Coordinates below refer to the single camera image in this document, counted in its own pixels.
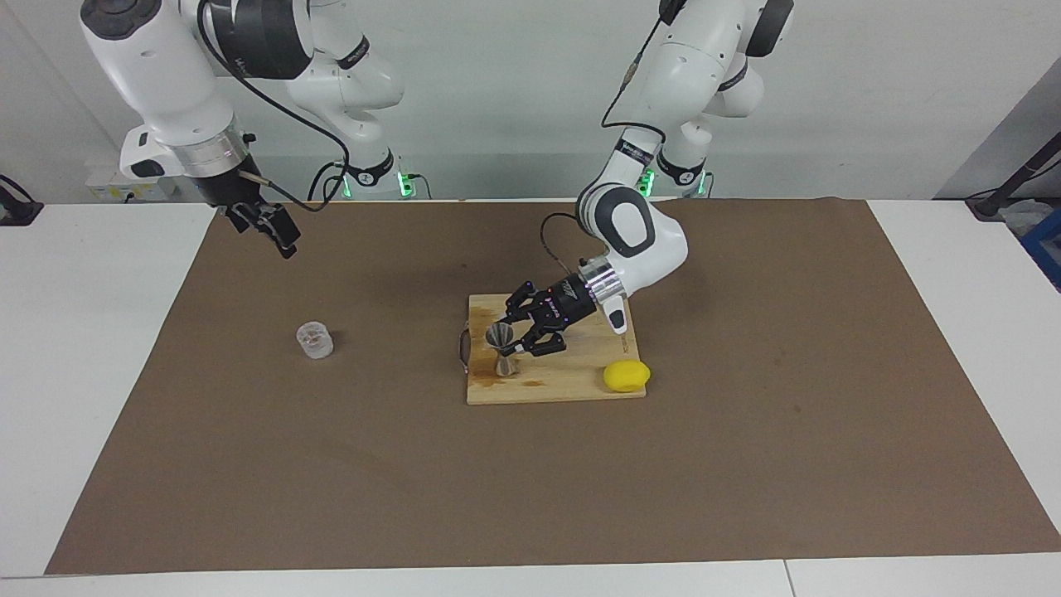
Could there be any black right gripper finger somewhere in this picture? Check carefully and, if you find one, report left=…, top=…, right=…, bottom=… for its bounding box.
left=225, top=199, right=299, bottom=260

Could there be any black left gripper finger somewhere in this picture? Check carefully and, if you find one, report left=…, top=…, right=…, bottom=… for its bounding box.
left=497, top=280, right=552, bottom=326
left=512, top=319, right=570, bottom=359

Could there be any steel double jigger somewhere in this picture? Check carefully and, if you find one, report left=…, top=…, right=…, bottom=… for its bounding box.
left=485, top=323, right=521, bottom=378

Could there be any small clear glass cup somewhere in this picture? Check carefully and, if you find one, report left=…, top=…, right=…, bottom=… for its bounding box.
left=296, top=321, right=335, bottom=360

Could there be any yellow lemon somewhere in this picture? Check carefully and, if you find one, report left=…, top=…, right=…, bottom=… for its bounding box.
left=603, top=360, right=652, bottom=393

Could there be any white power strip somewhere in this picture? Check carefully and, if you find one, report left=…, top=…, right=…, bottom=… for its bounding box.
left=87, top=170, right=179, bottom=202

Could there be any brown paper table mat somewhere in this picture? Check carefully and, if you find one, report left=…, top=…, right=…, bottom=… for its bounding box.
left=46, top=197, right=1061, bottom=575

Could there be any black tripod leg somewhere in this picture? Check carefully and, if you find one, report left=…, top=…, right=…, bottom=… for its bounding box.
left=966, top=133, right=1061, bottom=221

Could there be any clear plastic bag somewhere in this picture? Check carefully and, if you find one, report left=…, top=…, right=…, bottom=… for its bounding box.
left=999, top=199, right=1047, bottom=237

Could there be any blue plastic box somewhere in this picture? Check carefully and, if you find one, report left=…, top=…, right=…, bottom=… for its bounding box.
left=1021, top=207, right=1061, bottom=291

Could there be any black right base cable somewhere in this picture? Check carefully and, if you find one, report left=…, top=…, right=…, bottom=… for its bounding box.
left=307, top=160, right=349, bottom=202

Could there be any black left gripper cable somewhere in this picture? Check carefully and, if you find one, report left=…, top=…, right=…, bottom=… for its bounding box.
left=540, top=0, right=676, bottom=276

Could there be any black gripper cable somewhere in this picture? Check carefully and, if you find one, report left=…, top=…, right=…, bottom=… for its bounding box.
left=196, top=0, right=349, bottom=212
left=540, top=0, right=676, bottom=276

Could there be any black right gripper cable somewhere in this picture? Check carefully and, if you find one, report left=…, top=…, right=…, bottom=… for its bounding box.
left=196, top=0, right=349, bottom=212

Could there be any black clamp mount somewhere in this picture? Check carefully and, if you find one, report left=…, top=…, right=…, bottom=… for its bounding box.
left=0, top=174, right=44, bottom=226

